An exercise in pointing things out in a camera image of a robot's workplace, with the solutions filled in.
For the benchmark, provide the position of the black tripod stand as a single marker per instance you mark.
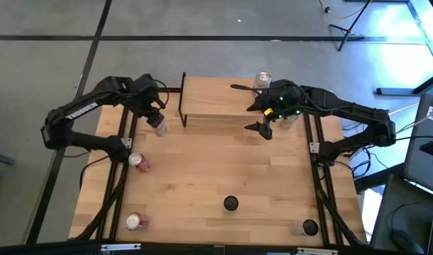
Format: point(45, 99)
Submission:
point(348, 31)

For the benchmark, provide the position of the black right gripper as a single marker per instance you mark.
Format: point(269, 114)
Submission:
point(287, 101)

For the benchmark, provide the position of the black desk foot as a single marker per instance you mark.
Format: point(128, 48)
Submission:
point(397, 91)

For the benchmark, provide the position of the wooden shelf black legs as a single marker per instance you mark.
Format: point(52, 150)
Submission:
point(212, 99)

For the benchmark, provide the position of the white yellow Spindrift can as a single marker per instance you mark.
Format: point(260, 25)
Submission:
point(231, 203)

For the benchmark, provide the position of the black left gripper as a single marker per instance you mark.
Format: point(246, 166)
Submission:
point(147, 95)

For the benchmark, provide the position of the grey chair leg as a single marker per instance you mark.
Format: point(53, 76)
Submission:
point(0, 157)

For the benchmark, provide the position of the grey desk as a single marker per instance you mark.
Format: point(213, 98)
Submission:
point(418, 170)
point(389, 212)

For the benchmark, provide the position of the black desk crossbar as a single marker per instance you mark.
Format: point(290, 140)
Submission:
point(375, 178)

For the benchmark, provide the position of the red soda can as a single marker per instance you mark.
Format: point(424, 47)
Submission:
point(141, 164)
point(138, 222)

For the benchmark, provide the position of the small silver rail plate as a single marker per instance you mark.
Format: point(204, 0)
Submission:
point(126, 143)
point(314, 147)

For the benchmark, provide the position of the silver metal bracket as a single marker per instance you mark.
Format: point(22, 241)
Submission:
point(120, 246)
point(317, 251)

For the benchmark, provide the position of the black aluminium table frame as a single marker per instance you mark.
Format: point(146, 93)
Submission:
point(173, 90)

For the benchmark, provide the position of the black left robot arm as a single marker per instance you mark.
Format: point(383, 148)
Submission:
point(81, 110)

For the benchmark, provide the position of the black computer mouse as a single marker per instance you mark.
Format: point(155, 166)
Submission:
point(407, 242)

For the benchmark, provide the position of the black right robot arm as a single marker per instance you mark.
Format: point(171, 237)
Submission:
point(361, 113)

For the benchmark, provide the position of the silver-top pale beverage can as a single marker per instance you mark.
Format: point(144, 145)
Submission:
point(263, 77)

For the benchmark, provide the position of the white beverage can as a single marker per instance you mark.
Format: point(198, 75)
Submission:
point(310, 227)
point(288, 123)

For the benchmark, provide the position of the black front beam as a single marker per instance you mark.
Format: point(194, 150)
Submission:
point(202, 250)

